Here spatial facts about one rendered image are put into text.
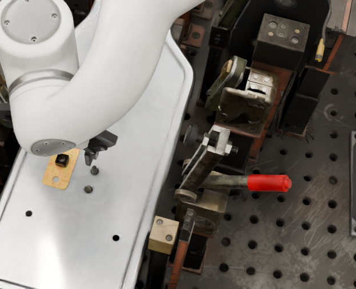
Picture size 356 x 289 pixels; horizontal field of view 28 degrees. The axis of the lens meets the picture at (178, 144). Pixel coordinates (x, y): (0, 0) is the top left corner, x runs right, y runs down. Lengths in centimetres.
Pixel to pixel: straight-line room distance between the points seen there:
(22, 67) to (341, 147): 87
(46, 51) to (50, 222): 38
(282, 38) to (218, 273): 49
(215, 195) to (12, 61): 39
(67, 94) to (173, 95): 44
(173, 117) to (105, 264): 25
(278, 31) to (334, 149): 46
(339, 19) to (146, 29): 51
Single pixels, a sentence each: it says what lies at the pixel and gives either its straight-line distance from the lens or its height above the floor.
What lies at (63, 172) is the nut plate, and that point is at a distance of 107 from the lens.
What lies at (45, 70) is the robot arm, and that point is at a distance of 75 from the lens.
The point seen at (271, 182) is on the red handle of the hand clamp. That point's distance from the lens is 93.
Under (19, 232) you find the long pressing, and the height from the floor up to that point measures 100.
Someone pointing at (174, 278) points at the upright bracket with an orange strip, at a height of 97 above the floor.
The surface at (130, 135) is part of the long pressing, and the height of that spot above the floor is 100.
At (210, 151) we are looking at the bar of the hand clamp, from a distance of 85.
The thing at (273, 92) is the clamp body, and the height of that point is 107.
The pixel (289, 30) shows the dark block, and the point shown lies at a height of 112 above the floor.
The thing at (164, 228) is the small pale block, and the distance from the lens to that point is 97.
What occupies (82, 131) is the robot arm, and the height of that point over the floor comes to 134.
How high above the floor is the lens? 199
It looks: 66 degrees down
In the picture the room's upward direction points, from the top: 9 degrees clockwise
